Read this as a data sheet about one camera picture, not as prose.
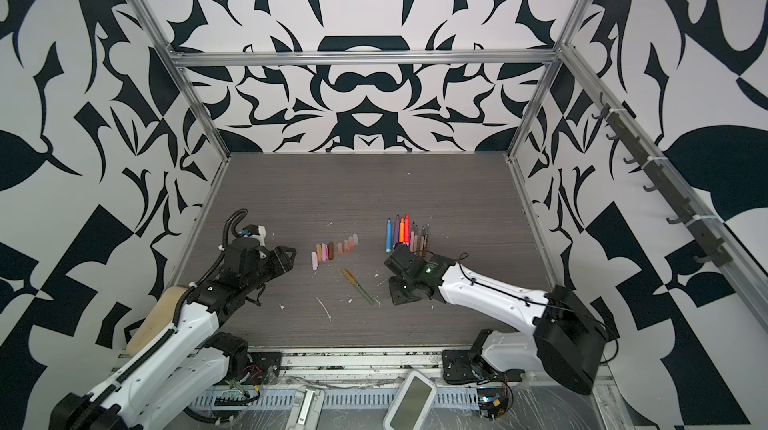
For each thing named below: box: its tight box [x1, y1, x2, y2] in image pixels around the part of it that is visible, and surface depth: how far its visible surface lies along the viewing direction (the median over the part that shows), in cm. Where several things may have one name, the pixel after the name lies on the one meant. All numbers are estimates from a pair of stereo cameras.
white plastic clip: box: [285, 385, 325, 430], surface depth 70 cm
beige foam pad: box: [127, 286, 188, 357], surface depth 80 cm
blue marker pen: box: [385, 217, 393, 253], surface depth 98 cm
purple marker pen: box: [393, 214, 401, 249], surface depth 101 cm
